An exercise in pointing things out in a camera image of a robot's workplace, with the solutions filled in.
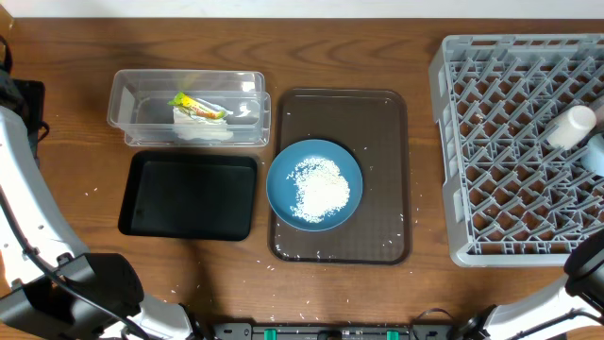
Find large dark blue plate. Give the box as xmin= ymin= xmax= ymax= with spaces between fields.
xmin=266 ymin=139 xmax=363 ymax=232

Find green yellow snack wrapper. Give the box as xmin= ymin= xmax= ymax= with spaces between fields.
xmin=168 ymin=92 xmax=227 ymax=120

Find white tissue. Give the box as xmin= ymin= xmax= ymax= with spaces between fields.
xmin=173 ymin=108 xmax=233 ymax=141

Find white cup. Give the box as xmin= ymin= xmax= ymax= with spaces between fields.
xmin=546 ymin=105 xmax=596 ymax=150

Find light blue bowl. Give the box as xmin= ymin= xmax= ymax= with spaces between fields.
xmin=580 ymin=133 xmax=604 ymax=177

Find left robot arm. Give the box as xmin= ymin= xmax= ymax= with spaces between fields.
xmin=1 ymin=42 xmax=211 ymax=339

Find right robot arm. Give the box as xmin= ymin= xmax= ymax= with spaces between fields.
xmin=448 ymin=231 xmax=603 ymax=340

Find grey dishwasher rack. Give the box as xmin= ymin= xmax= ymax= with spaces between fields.
xmin=428 ymin=33 xmax=603 ymax=267

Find pile of white rice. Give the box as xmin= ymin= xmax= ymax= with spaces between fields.
xmin=286 ymin=157 xmax=350 ymax=224

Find dark brown serving tray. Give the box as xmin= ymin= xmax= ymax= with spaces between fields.
xmin=268 ymin=89 xmax=411 ymax=265

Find black plastic tray bin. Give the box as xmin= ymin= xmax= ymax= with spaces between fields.
xmin=118 ymin=150 xmax=258 ymax=242

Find clear plastic bin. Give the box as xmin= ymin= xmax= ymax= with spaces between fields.
xmin=108 ymin=69 xmax=271 ymax=147

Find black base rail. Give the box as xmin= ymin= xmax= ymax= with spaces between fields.
xmin=212 ymin=322 xmax=452 ymax=340

